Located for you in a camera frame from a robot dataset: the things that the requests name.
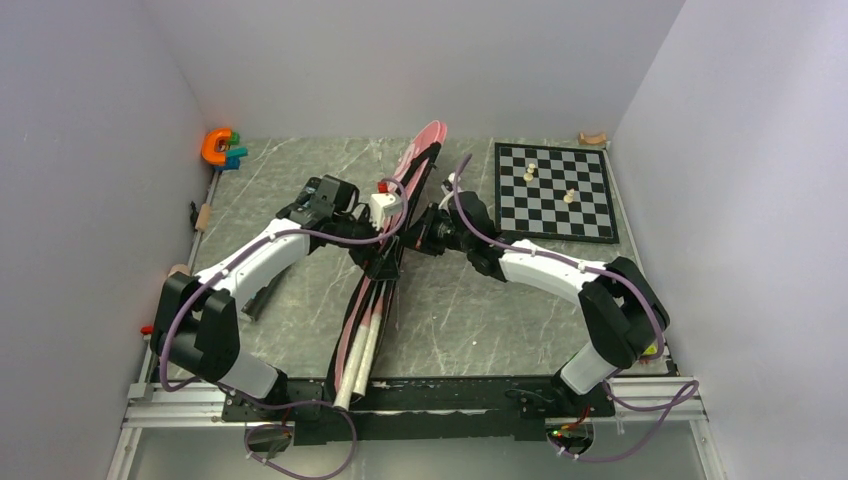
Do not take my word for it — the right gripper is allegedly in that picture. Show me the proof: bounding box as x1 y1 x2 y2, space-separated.
399 203 473 257

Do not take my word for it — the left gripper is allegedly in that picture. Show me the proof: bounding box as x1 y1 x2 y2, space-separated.
333 205 401 280

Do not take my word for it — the pink racket bag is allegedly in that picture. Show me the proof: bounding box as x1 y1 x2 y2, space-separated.
325 120 448 411

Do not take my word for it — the black shuttlecock tube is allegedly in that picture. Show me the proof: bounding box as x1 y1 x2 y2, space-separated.
238 271 287 323

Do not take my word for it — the pink badminton racket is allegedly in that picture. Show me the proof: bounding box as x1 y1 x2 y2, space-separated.
352 285 387 397
333 290 377 411

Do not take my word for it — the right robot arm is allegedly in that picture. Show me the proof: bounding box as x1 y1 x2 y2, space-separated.
399 191 669 415

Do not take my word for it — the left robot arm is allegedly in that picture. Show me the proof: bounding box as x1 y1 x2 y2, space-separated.
150 175 410 420

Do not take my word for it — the white chess piece pair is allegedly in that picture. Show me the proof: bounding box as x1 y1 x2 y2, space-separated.
523 163 537 183

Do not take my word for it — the black white chessboard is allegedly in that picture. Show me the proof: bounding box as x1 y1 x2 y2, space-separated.
494 143 619 244

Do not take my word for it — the teal blue toy block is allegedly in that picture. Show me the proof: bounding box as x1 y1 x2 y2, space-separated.
222 131 249 171

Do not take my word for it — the orange C-shaped toy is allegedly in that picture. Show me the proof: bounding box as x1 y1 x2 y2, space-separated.
201 128 235 167

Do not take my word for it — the small wooden arch block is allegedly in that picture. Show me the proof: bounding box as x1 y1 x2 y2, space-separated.
577 132 608 148

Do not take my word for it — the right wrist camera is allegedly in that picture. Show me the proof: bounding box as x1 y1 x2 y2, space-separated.
439 173 461 210

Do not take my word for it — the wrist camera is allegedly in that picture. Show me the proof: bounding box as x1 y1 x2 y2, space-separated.
367 181 403 231
439 173 461 210

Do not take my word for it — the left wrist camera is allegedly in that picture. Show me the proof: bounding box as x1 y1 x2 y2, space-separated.
367 181 403 231

